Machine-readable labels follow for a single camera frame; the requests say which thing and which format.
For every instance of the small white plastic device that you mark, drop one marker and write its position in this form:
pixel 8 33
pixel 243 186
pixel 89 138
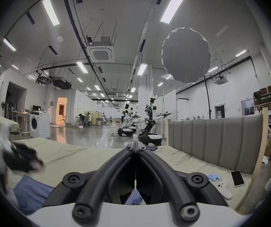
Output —
pixel 225 188

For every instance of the round softbox lamp on stand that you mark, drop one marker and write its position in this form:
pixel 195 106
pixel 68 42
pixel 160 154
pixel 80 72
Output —
pixel 186 55

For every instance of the grey padded headboard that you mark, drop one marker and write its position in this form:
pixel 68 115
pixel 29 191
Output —
pixel 216 141

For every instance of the dark blue shirt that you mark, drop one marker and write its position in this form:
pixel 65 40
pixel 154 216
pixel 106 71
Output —
pixel 31 194

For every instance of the bed with pale green sheet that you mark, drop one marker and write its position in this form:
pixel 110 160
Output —
pixel 0 124
pixel 78 155

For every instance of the white phone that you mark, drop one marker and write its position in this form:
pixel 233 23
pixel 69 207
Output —
pixel 237 178

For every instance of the small dark purple cloth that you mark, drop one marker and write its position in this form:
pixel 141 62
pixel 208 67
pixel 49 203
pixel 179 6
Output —
pixel 150 147

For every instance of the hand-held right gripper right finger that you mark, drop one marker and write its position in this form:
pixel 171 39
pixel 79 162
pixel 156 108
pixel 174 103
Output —
pixel 173 190

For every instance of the black and white robot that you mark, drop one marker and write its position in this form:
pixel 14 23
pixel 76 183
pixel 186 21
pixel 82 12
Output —
pixel 126 124
pixel 149 126

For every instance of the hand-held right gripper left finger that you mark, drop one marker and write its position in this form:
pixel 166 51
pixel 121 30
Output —
pixel 95 193

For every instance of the white washing machine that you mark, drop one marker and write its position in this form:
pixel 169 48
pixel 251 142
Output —
pixel 40 125

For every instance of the small pale blue clip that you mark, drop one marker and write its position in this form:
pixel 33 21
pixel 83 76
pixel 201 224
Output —
pixel 214 177

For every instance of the shelf with cartons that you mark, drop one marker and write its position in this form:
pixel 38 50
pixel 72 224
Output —
pixel 264 98

